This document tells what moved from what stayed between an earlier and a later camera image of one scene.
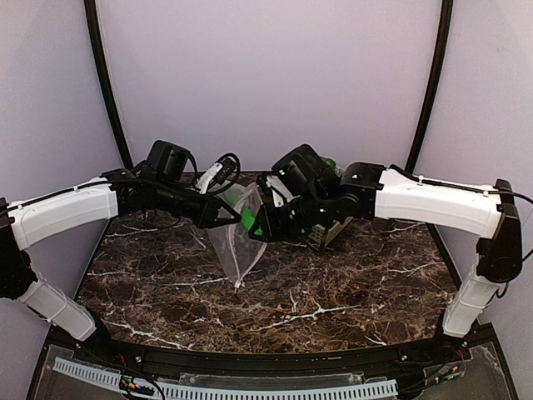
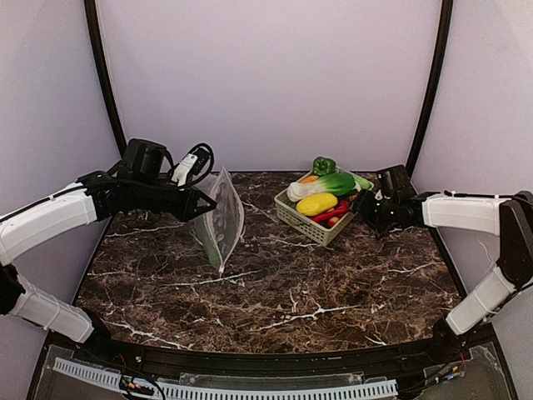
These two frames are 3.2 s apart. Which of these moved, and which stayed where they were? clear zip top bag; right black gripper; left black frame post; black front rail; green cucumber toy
Moved: right black gripper; clear zip top bag; green cucumber toy
Stayed: left black frame post; black front rail
